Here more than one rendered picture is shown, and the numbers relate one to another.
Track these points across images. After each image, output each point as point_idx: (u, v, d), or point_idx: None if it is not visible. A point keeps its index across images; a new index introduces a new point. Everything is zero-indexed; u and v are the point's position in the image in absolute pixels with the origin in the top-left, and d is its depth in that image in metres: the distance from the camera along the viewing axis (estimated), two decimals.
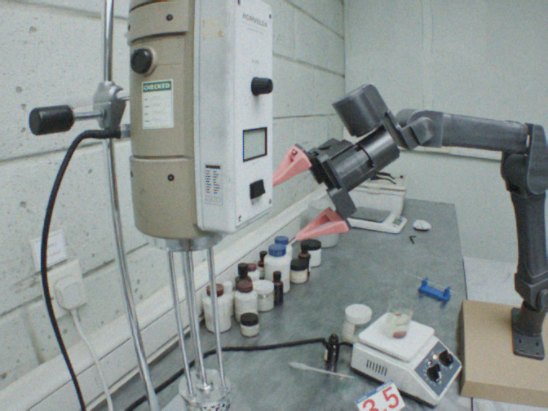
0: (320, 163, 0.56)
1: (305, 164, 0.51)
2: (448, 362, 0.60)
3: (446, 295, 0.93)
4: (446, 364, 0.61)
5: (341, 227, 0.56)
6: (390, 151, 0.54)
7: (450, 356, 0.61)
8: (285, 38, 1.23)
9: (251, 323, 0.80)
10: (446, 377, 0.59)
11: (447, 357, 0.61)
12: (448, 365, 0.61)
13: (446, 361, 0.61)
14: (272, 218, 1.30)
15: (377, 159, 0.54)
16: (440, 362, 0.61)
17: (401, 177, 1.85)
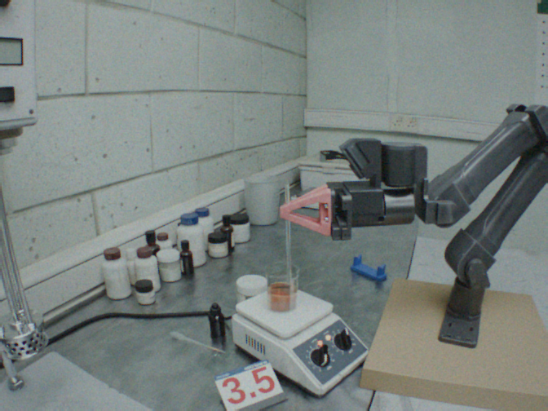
0: (338, 200, 0.57)
1: (324, 233, 0.56)
2: (345, 345, 0.54)
3: (381, 275, 0.87)
4: (342, 348, 0.54)
5: None
6: (406, 214, 0.53)
7: (347, 338, 0.54)
8: (221, 12, 1.16)
9: (143, 289, 0.73)
10: (340, 363, 0.52)
11: (343, 338, 0.55)
12: (346, 349, 0.54)
13: (343, 343, 0.54)
14: (205, 193, 1.24)
15: (391, 214, 0.53)
16: (335, 344, 0.55)
17: None
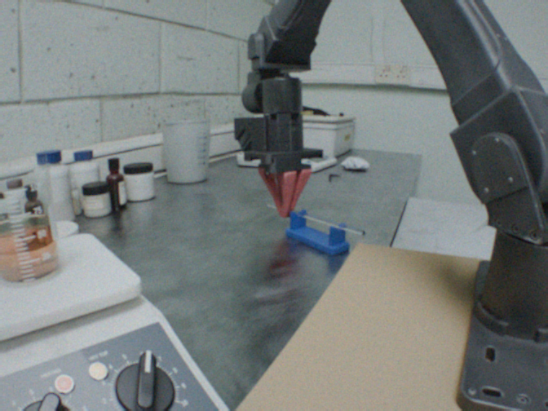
0: None
1: (292, 176, 0.52)
2: (136, 405, 0.15)
3: (337, 244, 0.48)
4: None
5: (305, 174, 0.53)
6: (265, 89, 0.51)
7: (142, 386, 0.15)
8: None
9: None
10: None
11: (137, 384, 0.16)
12: None
13: (135, 399, 0.16)
14: (111, 141, 0.85)
15: (265, 107, 0.51)
16: (116, 396, 0.16)
17: (341, 115, 1.40)
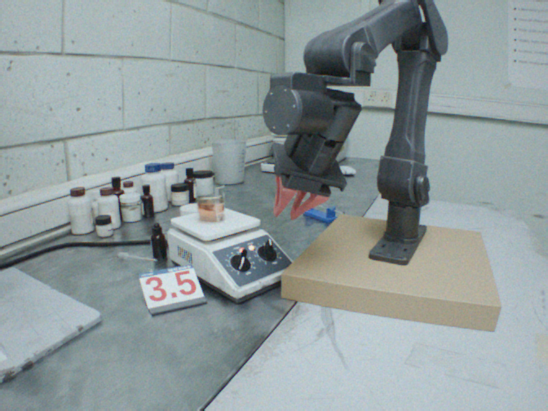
0: None
1: (290, 193, 0.50)
2: (267, 254, 0.59)
3: (330, 217, 0.92)
4: (266, 258, 0.59)
5: (319, 200, 0.51)
6: (354, 120, 0.45)
7: (270, 248, 0.59)
8: None
9: (102, 222, 0.78)
10: (261, 271, 0.57)
11: (267, 249, 0.60)
12: (268, 259, 0.59)
13: (266, 254, 0.59)
14: (175, 154, 1.29)
15: (345, 136, 0.46)
16: (258, 254, 0.60)
17: None
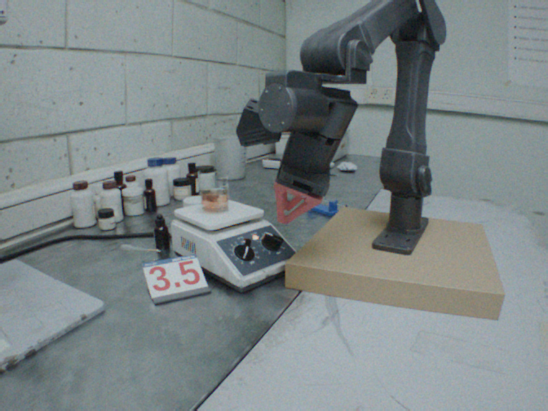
0: None
1: (320, 199, 0.51)
2: (280, 243, 0.60)
3: (333, 210, 0.92)
4: (279, 247, 0.60)
5: None
6: (351, 117, 0.45)
7: (276, 238, 0.60)
8: None
9: (104, 214, 0.79)
10: (265, 260, 0.57)
11: (273, 240, 0.60)
12: (280, 245, 0.61)
13: (276, 244, 0.60)
14: (177, 150, 1.29)
15: (342, 134, 0.46)
16: (272, 250, 0.60)
17: None
